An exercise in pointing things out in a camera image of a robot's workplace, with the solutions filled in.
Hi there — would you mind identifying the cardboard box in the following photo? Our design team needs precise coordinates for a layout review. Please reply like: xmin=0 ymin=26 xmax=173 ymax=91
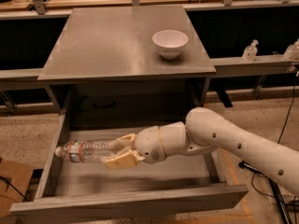
xmin=0 ymin=159 xmax=34 ymax=217

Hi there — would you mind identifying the black cable on floor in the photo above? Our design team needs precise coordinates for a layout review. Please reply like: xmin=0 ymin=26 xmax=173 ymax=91
xmin=250 ymin=75 xmax=299 ymax=224

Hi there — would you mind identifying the open grey top drawer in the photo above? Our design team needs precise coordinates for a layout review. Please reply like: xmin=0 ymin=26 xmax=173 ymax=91
xmin=11 ymin=108 xmax=248 ymax=224

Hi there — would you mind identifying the grey long bench rail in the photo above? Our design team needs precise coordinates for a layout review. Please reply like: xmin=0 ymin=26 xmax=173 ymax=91
xmin=0 ymin=55 xmax=292 ymax=91

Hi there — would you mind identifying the clear plastic water bottle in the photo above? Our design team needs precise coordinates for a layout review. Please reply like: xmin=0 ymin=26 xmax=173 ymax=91
xmin=55 ymin=140 xmax=121 ymax=163

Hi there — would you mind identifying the white ceramic bowl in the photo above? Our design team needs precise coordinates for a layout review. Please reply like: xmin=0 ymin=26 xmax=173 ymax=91
xmin=152 ymin=30 xmax=189 ymax=59

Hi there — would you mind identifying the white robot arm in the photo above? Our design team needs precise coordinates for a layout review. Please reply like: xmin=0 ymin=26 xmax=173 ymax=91
xmin=104 ymin=107 xmax=299 ymax=196

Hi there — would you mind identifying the grey cabinet with top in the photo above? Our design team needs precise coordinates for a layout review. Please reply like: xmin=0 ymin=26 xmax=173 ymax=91
xmin=44 ymin=6 xmax=209 ymax=119

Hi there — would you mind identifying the clear pump dispenser bottle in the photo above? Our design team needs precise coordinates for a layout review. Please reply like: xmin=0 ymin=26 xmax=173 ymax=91
xmin=242 ymin=39 xmax=259 ymax=62

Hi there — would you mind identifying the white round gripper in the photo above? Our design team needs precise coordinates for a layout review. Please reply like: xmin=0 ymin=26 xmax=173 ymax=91
xmin=104 ymin=126 xmax=163 ymax=170

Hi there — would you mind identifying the black handle inside cabinet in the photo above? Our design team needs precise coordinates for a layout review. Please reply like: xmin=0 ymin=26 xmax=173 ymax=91
xmin=93 ymin=97 xmax=116 ymax=109

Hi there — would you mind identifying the small black floor device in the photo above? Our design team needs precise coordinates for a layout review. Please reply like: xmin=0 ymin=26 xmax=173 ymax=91
xmin=239 ymin=161 xmax=253 ymax=170

